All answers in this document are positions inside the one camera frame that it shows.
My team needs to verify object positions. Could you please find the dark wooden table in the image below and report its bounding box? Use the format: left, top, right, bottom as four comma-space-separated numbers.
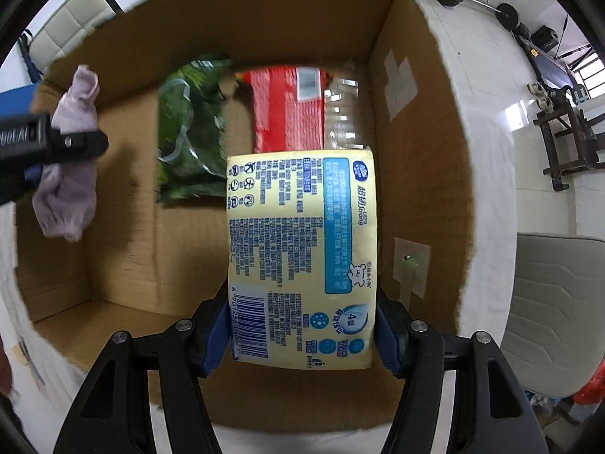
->
533, 82, 605, 185

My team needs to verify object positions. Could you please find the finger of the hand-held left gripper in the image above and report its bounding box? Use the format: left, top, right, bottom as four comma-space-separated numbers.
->
45, 127, 110, 164

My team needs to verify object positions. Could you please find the white leather sofa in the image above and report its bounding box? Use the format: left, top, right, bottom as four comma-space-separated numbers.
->
28, 0, 237, 74

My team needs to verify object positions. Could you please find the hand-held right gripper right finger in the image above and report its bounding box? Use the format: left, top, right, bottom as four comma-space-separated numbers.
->
374, 288, 551, 454

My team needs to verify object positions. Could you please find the yellow tissue pack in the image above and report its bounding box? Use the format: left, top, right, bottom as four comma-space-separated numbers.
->
225, 148, 379, 370

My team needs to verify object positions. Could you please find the clear plastic bottle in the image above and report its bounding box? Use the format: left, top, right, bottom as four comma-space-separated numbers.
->
323, 76, 362, 151

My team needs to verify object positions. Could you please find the red plastic bag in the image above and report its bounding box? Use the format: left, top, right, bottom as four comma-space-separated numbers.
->
577, 362, 605, 407

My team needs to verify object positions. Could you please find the grey cushioned chair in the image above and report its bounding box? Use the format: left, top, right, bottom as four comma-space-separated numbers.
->
498, 232, 605, 400

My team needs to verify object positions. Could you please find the green snack bag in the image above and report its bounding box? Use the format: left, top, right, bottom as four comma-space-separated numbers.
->
156, 57, 233, 205

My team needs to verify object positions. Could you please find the black barbell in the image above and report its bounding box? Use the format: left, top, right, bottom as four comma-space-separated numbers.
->
432, 0, 521, 29

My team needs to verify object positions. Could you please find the cardboard box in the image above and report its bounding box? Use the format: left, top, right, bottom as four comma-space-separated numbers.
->
16, 0, 477, 431

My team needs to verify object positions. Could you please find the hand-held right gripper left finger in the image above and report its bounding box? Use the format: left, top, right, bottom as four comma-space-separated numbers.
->
53, 278, 233, 454

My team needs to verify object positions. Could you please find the light purple sock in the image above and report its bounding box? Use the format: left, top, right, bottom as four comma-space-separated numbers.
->
32, 64, 101, 243

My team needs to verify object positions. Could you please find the red snack package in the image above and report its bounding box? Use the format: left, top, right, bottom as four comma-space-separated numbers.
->
235, 67, 332, 153

